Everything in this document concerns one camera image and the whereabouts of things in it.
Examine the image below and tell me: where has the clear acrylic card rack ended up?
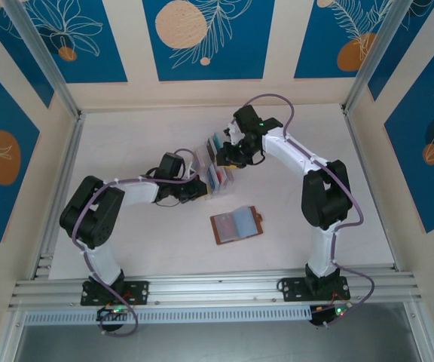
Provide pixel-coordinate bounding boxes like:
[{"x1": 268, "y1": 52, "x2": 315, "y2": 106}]
[{"x1": 193, "y1": 131, "x2": 237, "y2": 199}]

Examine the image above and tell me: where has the brown leather card holder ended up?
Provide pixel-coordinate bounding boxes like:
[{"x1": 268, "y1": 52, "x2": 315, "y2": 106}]
[{"x1": 209, "y1": 205, "x2": 265, "y2": 246}]

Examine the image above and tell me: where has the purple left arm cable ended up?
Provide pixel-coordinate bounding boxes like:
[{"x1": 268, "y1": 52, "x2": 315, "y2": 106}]
[{"x1": 72, "y1": 149, "x2": 203, "y2": 336}]

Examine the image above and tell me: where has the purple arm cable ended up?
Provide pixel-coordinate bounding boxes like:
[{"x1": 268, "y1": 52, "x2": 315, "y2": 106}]
[
  {"x1": 245, "y1": 93, "x2": 376, "y2": 329},
  {"x1": 72, "y1": 149, "x2": 203, "y2": 336}
]

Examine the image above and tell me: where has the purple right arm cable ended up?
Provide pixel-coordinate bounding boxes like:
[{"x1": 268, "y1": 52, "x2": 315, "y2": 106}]
[{"x1": 245, "y1": 93, "x2": 376, "y2": 329}]

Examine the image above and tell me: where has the aluminium mounting rail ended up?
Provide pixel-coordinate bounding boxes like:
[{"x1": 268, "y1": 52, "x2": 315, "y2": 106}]
[{"x1": 8, "y1": 265, "x2": 425, "y2": 313}]

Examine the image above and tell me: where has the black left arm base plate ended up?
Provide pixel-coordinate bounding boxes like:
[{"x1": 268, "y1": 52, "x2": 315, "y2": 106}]
[{"x1": 80, "y1": 281, "x2": 151, "y2": 306}]

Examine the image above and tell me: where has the aluminium table side rail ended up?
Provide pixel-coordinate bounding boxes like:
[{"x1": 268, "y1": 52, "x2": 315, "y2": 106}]
[
  {"x1": 341, "y1": 105, "x2": 408, "y2": 273},
  {"x1": 31, "y1": 111, "x2": 87, "y2": 281}
]

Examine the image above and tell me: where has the white slotted cable duct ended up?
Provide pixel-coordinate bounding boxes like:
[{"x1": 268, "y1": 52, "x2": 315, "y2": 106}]
[{"x1": 23, "y1": 305, "x2": 313, "y2": 327}]

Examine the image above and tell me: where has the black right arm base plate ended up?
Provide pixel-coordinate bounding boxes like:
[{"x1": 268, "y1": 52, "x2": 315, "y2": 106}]
[{"x1": 279, "y1": 277, "x2": 352, "y2": 302}]

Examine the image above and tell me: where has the aluminium frame post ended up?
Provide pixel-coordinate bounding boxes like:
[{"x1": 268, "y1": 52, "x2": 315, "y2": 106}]
[
  {"x1": 2, "y1": 0, "x2": 82, "y2": 118},
  {"x1": 341, "y1": 0, "x2": 434, "y2": 114}
]

